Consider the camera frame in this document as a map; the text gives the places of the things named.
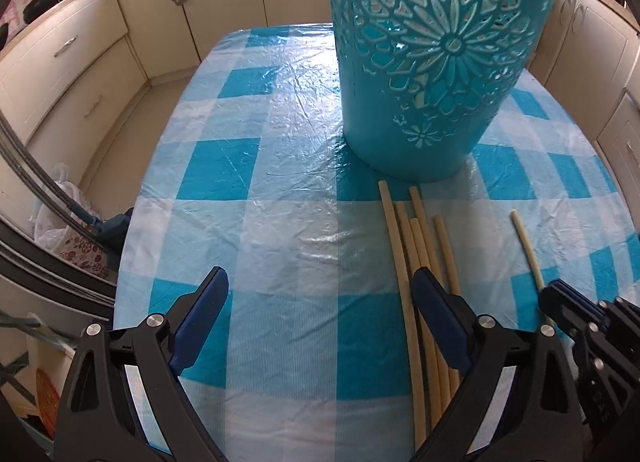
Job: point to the teal plastic utensil holder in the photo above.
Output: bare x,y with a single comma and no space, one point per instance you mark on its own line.
380,107

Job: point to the blue mop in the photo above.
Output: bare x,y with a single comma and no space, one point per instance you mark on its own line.
115,228

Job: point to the bamboo chopstick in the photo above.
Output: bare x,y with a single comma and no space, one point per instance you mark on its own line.
425,227
527,252
447,257
400,267
406,234
417,247

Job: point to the red floral printed bag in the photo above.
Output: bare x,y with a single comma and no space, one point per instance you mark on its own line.
85,257

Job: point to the blue white checked tablecloth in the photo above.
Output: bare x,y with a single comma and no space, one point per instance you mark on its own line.
280,167

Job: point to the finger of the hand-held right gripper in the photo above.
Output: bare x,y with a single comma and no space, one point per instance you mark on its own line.
570,307
627,309

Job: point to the sliding glass door frame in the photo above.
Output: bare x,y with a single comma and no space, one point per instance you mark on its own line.
45,222

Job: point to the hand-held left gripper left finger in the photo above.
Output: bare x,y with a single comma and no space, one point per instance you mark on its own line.
200,322

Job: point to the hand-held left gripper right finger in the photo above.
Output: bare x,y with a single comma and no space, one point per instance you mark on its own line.
440,322

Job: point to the white plastic bag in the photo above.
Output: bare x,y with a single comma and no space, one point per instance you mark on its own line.
57,202

